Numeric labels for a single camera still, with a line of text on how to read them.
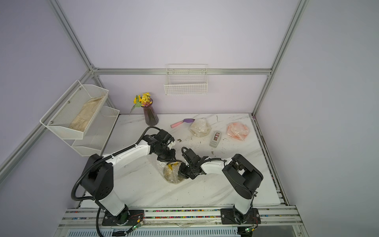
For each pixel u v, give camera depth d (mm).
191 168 719
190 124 1130
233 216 651
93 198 493
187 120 1147
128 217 718
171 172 879
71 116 770
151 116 1081
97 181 452
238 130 1069
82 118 769
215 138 1012
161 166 881
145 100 957
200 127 1075
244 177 471
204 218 748
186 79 951
